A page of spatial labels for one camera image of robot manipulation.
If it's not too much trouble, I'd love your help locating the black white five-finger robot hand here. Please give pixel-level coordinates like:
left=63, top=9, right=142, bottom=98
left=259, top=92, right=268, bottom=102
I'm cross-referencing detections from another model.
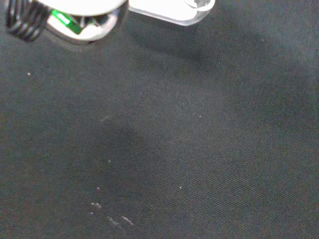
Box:
left=4, top=0, right=216, bottom=46

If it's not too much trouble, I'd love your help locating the black bench cloth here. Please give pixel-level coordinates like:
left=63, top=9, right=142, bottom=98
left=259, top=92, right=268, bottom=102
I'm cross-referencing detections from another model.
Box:
left=0, top=0, right=319, bottom=239

